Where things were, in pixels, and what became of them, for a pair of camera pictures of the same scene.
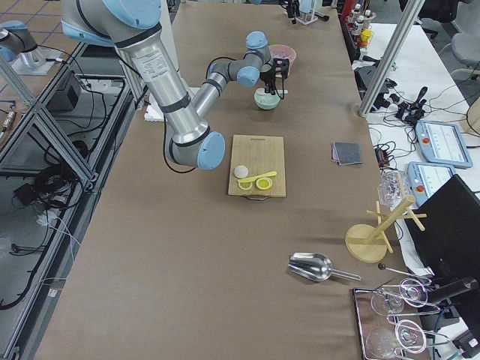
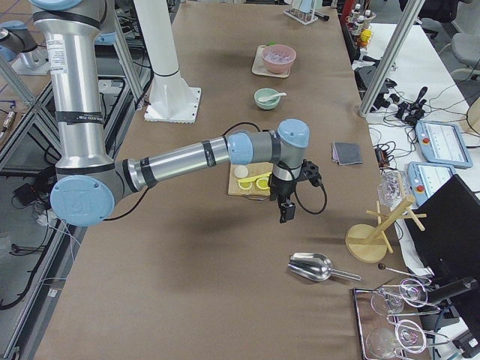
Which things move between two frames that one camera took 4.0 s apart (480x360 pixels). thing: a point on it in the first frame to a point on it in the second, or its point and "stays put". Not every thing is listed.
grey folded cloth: (346, 153) stays put
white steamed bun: (241, 171) stays put
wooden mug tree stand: (370, 243) stays put
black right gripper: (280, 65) to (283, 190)
